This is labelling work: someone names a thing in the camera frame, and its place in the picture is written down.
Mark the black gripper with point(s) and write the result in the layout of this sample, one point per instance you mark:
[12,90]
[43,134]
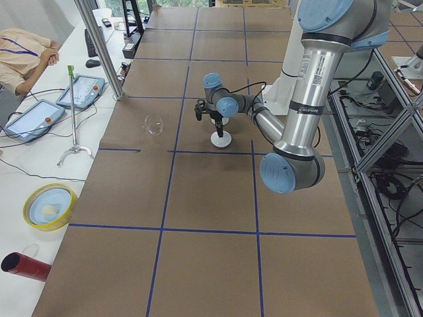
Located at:
[216,117]

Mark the white enamel mug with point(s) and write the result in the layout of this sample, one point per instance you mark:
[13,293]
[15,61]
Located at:
[224,141]

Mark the clear plastic funnel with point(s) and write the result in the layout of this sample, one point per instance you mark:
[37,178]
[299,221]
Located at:
[153,124]

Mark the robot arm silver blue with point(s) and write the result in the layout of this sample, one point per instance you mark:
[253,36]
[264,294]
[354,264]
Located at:
[330,28]

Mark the teach pendant far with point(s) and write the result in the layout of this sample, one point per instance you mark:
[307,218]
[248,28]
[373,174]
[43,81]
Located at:
[86,89]

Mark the teach pendant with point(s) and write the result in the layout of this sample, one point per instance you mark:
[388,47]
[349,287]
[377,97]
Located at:
[35,121]
[86,89]

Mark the black computer mouse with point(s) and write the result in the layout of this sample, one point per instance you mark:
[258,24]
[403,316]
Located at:
[91,63]

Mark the black keyboard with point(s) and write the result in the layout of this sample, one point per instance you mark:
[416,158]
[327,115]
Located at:
[91,51]

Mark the teach pendant near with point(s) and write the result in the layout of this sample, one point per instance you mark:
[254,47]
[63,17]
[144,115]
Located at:
[35,121]

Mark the yellow bowl with blue plate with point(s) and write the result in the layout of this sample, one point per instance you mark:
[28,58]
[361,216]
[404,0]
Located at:
[49,207]

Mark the seated person beige shirt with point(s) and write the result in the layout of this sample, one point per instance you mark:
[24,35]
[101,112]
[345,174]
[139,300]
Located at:
[24,58]

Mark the red cylinder tube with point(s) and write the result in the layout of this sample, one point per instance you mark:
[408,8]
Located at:
[25,266]

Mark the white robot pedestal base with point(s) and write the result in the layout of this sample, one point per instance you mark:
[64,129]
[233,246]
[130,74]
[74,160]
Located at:
[276,100]

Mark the aluminium frame post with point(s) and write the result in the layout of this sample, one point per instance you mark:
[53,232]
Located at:
[89,19]

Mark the reacher grabber tool green handle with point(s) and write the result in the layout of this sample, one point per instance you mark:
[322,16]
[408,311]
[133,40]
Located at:
[75,148]

